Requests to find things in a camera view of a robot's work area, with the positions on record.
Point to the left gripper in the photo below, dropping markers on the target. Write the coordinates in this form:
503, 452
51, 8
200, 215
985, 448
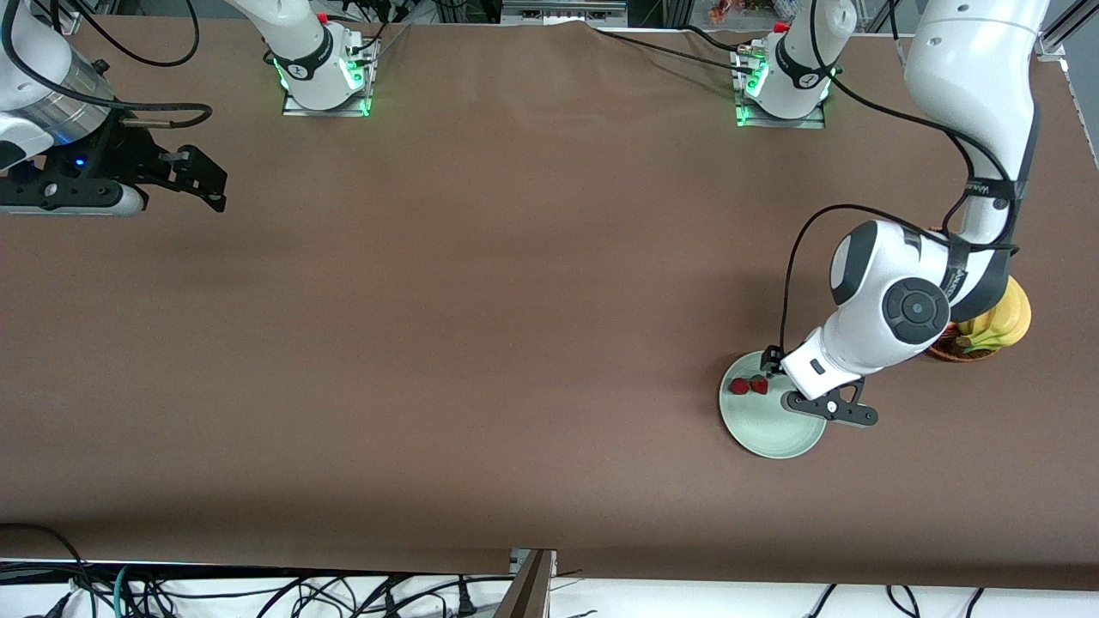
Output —
772, 358

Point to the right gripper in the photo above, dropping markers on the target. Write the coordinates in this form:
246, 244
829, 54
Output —
129, 155

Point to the red toy strawberry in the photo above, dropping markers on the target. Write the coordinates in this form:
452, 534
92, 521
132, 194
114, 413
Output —
759, 385
739, 386

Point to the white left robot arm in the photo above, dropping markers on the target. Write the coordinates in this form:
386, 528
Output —
970, 77

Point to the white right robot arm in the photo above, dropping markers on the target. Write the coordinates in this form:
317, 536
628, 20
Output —
300, 43

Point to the pale green round plate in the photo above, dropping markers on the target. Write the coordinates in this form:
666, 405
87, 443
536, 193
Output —
764, 429

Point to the brown wicker basket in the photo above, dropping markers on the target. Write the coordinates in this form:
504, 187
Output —
944, 352

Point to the yellow banana bunch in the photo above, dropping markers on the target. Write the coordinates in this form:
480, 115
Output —
1009, 322

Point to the large table cover mat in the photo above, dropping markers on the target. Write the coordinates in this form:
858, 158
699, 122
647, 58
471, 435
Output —
481, 300

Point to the colourful toy pile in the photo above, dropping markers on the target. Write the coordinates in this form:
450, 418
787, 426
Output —
730, 10

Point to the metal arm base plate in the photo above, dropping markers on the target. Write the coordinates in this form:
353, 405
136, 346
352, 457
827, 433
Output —
790, 123
343, 108

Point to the brown wooden post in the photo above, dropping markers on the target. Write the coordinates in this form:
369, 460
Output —
525, 592

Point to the aluminium frame rail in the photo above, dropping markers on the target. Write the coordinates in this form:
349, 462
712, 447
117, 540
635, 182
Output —
562, 10

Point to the metal table corner bracket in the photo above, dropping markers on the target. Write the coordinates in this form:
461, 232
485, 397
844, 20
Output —
1058, 47

